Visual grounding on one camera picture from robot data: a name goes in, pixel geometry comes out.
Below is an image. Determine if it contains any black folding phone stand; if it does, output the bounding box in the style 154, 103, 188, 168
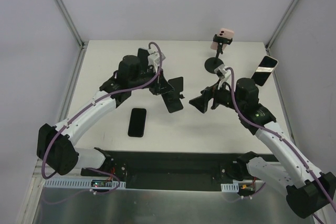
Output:
161, 77, 184, 113

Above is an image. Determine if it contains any blue-edged black phone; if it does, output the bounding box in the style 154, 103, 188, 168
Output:
137, 48, 150, 72

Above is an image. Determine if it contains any cream-edged black phone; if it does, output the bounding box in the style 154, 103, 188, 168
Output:
251, 56, 278, 87

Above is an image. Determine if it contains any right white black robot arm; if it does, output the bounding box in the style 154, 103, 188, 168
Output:
189, 78, 335, 218

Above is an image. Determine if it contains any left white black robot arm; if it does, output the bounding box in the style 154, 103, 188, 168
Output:
37, 52, 174, 179

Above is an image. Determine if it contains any black clamp tripod stand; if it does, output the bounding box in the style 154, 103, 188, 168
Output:
204, 34, 233, 73

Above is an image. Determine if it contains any pink phone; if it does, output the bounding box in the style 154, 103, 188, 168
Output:
211, 28, 235, 50

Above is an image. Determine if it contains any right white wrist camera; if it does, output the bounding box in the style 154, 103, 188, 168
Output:
214, 64, 231, 90

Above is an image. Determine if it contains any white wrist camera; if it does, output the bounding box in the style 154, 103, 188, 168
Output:
214, 64, 231, 90
148, 49, 160, 69

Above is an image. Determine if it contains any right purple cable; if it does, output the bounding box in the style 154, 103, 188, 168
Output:
224, 67, 331, 224

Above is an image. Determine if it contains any purple cable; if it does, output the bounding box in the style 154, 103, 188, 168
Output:
224, 67, 331, 224
41, 41, 162, 201

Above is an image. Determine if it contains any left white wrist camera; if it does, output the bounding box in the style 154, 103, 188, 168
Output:
148, 49, 160, 69

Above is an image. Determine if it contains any right aluminium frame post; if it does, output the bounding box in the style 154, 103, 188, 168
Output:
265, 0, 300, 53

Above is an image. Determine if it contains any aluminium frame post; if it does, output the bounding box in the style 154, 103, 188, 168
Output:
265, 0, 300, 53
54, 0, 85, 49

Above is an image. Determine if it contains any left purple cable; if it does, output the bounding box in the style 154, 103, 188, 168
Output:
41, 41, 162, 201

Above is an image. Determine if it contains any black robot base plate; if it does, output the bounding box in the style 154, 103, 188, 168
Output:
80, 150, 279, 190

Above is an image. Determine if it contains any left aluminium frame post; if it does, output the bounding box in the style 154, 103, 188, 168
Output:
54, 0, 85, 49

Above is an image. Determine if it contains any right white cable duct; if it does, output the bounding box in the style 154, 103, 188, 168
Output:
220, 182, 239, 193

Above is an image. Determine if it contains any white cable duct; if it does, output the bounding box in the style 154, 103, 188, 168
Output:
44, 178, 126, 190
220, 182, 239, 193

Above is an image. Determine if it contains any left white cable duct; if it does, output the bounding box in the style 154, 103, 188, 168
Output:
44, 178, 126, 190

